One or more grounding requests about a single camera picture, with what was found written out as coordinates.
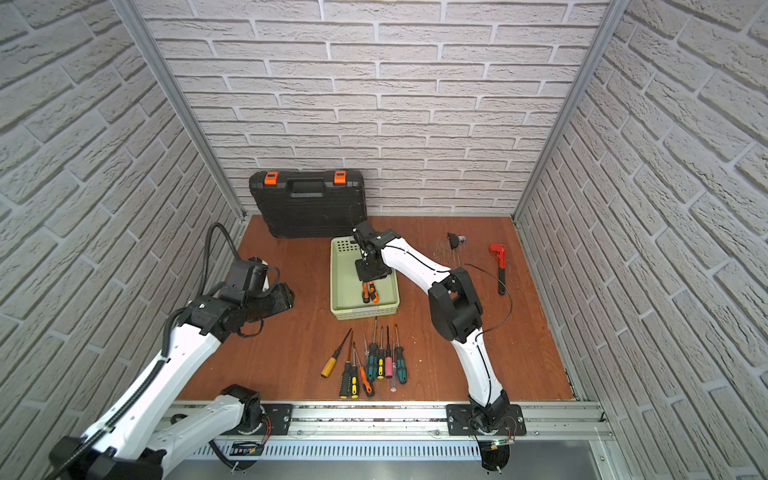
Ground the clear handled screwdriver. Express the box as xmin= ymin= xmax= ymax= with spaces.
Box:
xmin=389 ymin=347 xmax=397 ymax=393

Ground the black plastic tool case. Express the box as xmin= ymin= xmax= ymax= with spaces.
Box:
xmin=249 ymin=170 xmax=367 ymax=239

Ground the black yellow striped screwdriver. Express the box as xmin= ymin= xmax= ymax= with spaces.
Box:
xmin=339 ymin=344 xmax=353 ymax=399

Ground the orange slim screwdriver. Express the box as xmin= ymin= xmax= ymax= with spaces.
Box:
xmin=353 ymin=349 xmax=374 ymax=398

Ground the yellow handled screwdriver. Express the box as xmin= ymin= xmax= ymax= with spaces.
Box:
xmin=321 ymin=328 xmax=353 ymax=378

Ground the black yellow small screwdriver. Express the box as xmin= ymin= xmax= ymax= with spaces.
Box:
xmin=350 ymin=343 xmax=359 ymax=399

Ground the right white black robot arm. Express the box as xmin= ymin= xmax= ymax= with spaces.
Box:
xmin=352 ymin=221 xmax=510 ymax=434

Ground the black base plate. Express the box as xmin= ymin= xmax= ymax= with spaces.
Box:
xmin=226 ymin=402 xmax=293 ymax=437
xmin=445 ymin=403 xmax=527 ymax=438

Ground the orange black curved screwdriver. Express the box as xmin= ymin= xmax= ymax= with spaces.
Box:
xmin=368 ymin=282 xmax=379 ymax=304

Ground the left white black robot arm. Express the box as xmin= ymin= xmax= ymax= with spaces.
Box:
xmin=48 ymin=256 xmax=295 ymax=479

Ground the black yellow dotted screwdriver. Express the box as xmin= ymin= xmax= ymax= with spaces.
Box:
xmin=376 ymin=327 xmax=385 ymax=380

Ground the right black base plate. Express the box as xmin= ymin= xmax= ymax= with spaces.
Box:
xmin=445 ymin=403 xmax=527 ymax=438

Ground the red pipe wrench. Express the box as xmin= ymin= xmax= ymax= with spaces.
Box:
xmin=489 ymin=243 xmax=507 ymax=295

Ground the light green plastic bin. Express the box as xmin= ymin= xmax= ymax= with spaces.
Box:
xmin=330 ymin=236 xmax=400 ymax=321

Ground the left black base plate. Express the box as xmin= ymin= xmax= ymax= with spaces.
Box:
xmin=226 ymin=402 xmax=293 ymax=437

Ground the green black large screwdriver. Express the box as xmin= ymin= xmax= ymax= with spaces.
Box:
xmin=366 ymin=317 xmax=378 ymax=383

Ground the aluminium rail frame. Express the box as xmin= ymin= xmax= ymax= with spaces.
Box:
xmin=161 ymin=399 xmax=613 ymax=463

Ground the small black metal part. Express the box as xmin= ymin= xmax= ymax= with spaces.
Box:
xmin=447 ymin=232 xmax=467 ymax=250

